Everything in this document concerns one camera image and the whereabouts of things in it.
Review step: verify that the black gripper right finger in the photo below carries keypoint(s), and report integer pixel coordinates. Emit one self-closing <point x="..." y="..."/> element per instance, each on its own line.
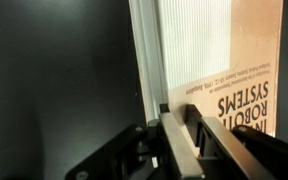
<point x="230" y="146"/>

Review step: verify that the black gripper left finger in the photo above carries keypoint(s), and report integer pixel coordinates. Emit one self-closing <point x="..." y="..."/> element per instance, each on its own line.
<point x="177" y="150"/>

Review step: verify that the white and orange book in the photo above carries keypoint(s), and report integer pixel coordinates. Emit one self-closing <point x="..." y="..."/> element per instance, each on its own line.
<point x="204" y="50"/>

